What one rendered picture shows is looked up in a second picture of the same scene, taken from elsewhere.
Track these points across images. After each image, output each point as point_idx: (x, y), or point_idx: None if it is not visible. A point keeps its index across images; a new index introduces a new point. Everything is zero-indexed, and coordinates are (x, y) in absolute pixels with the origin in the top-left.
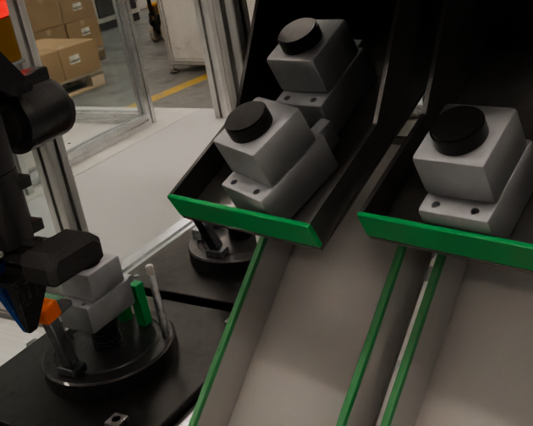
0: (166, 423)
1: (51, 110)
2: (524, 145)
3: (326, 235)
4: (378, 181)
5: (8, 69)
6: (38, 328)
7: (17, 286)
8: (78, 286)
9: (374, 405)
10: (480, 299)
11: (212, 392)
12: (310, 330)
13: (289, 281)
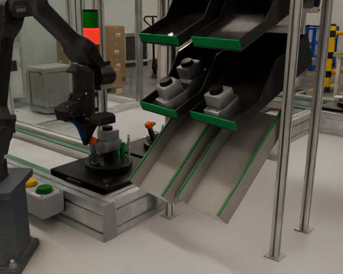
0: (122, 184)
1: (109, 74)
2: (233, 98)
3: (180, 116)
4: (197, 104)
5: (99, 58)
6: None
7: (86, 125)
8: (103, 136)
9: (187, 175)
10: (226, 151)
11: (140, 167)
12: (175, 155)
13: (172, 141)
